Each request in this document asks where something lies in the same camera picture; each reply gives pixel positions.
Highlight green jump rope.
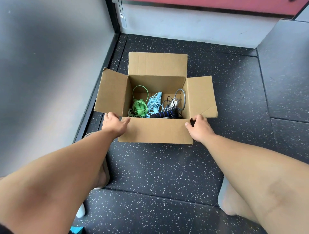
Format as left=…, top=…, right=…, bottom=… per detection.
left=128, top=85, right=149, bottom=119

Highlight grey jump rope white handles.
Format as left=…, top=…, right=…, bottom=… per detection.
left=166, top=88, right=187, bottom=112

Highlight person's left hand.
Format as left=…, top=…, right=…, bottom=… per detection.
left=101, top=112, right=131, bottom=139

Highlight person's right forearm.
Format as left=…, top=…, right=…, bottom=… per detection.
left=202, top=134, right=309, bottom=234

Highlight person's right hand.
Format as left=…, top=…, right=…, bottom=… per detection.
left=185, top=114, right=216, bottom=143

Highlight black jump rope blue-striped handles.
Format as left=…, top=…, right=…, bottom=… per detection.
left=149, top=96, right=184, bottom=119

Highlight white game controller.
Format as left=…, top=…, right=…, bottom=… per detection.
left=76, top=203, right=86, bottom=219

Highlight grey left slipper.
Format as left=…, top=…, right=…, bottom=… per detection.
left=83, top=132, right=111, bottom=190

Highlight grey slipper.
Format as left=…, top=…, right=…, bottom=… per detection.
left=83, top=132, right=111, bottom=190
left=218, top=177, right=232, bottom=212

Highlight grey right slipper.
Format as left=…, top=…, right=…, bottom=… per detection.
left=218, top=177, right=232, bottom=212

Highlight brown cardboard box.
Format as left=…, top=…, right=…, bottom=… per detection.
left=93, top=52, right=218, bottom=145

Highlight person's left forearm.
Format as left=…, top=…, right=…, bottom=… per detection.
left=0, top=130, right=119, bottom=234

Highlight thin blind pull cord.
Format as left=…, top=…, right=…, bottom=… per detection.
left=117, top=0, right=127, bottom=27

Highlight black wall edge trim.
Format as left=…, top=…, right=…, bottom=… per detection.
left=73, top=0, right=121, bottom=143

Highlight pink glass panel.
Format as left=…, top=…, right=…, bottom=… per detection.
left=120, top=0, right=307, bottom=17

